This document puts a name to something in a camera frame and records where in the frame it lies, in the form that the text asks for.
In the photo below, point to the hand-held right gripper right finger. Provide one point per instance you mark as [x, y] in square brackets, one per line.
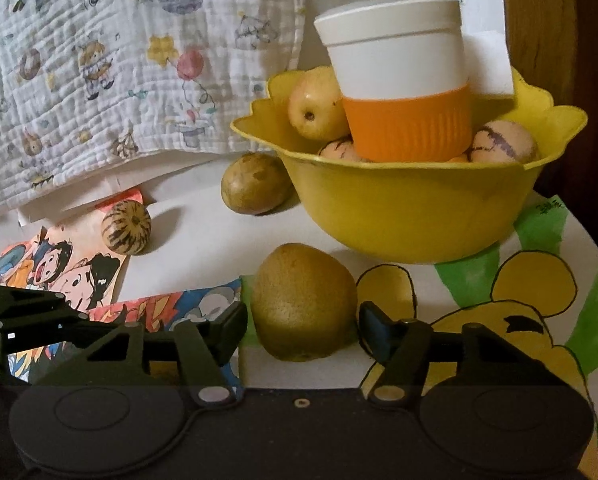
[376, 332]

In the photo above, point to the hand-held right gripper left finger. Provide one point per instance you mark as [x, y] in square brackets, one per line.
[229, 332]

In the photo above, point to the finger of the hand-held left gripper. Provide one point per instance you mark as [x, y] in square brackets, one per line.
[96, 324]

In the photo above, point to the yellow-green round fruit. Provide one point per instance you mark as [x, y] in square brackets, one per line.
[301, 302]

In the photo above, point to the colourful anime drawing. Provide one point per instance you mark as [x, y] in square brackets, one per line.
[179, 305]

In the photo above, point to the striped pepino melon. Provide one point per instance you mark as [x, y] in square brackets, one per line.
[126, 227]
[341, 152]
[501, 142]

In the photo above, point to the yellow scalloped plastic bowl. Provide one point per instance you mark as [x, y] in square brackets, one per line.
[404, 210]

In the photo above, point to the red paper sheet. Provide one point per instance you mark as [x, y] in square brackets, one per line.
[121, 199]

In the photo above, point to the white paper sheet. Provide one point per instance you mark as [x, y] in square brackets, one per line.
[129, 180]

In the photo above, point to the yellow bear drawing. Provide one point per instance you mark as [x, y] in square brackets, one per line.
[529, 300]

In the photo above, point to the yellow pear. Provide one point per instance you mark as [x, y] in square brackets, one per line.
[314, 105]

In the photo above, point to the printed muslin blanket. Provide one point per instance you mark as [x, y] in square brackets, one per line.
[104, 85]

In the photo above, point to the white and orange cup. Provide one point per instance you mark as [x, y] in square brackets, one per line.
[399, 75]

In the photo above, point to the white box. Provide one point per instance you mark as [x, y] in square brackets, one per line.
[489, 65]

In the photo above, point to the wooden door frame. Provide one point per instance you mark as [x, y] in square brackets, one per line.
[554, 25]

